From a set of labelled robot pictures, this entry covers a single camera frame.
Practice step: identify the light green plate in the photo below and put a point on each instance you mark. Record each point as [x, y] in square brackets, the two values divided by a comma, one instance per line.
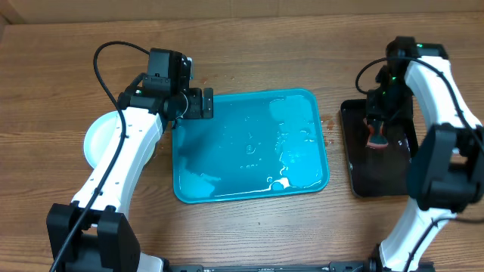
[96, 140]

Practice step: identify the orange green scrub sponge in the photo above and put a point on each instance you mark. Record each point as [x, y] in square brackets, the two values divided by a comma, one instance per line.
[376, 139]

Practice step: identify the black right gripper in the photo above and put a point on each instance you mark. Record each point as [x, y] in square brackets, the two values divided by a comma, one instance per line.
[381, 112]

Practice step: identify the black rectangular tray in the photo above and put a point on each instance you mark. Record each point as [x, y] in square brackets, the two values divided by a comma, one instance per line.
[376, 172]

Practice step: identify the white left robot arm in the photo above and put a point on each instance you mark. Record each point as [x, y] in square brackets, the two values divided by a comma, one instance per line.
[93, 233]

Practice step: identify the blue plastic tray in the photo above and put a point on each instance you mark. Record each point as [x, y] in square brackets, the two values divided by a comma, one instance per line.
[256, 145]

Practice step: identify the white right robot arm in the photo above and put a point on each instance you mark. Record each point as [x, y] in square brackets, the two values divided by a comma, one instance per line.
[446, 171]

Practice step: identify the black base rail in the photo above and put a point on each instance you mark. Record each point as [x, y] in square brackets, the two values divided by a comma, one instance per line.
[334, 266]

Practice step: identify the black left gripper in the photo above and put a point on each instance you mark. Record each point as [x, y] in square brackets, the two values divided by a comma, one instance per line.
[194, 111]

